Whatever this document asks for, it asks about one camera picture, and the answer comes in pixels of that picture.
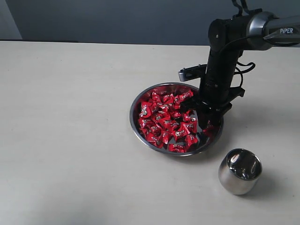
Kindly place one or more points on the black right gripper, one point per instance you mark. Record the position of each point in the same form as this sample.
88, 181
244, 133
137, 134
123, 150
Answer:
216, 92

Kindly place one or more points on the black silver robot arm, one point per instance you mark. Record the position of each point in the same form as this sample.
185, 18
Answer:
229, 38

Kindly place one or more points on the shiny steel cup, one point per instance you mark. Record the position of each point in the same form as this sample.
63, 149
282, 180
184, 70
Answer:
239, 171

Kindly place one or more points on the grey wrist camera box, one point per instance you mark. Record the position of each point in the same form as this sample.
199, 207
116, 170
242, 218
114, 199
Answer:
190, 73

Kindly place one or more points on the round steel plate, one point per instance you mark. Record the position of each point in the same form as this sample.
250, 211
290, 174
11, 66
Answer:
204, 141

